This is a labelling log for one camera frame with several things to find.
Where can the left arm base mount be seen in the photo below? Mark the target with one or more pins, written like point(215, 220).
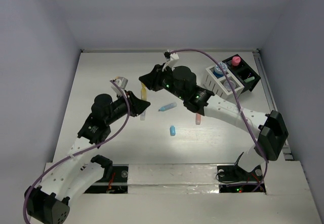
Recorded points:
point(117, 183)

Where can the orange pencil shaped pen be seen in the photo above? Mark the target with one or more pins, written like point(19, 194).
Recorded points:
point(197, 119)

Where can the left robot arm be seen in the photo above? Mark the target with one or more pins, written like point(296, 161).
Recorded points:
point(50, 198)

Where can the yellow highlighter pen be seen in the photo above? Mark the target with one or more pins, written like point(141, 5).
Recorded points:
point(143, 92)

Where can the orange tip white pen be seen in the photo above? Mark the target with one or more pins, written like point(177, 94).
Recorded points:
point(143, 115)

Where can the clear round jar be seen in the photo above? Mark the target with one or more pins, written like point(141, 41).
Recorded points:
point(229, 85)

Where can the green highlighter pen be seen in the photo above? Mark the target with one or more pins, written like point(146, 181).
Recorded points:
point(249, 79)

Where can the black container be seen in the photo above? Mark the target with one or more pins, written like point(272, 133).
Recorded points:
point(242, 72)

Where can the pink capped tube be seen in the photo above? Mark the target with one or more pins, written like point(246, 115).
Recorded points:
point(235, 61)

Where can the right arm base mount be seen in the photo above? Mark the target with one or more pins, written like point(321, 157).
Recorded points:
point(233, 179)

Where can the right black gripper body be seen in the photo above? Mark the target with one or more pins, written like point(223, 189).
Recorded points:
point(165, 79)

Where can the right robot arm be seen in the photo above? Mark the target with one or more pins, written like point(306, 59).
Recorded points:
point(269, 130)

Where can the blue eraser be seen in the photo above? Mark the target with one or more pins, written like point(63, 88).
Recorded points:
point(172, 131)

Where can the blue highlighter pen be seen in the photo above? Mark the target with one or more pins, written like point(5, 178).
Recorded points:
point(167, 107)

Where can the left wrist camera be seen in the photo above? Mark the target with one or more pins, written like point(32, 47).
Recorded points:
point(121, 82)

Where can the white slotted container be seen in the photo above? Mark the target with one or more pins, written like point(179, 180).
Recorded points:
point(214, 84)

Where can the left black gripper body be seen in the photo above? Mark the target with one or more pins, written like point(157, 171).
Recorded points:
point(120, 108)

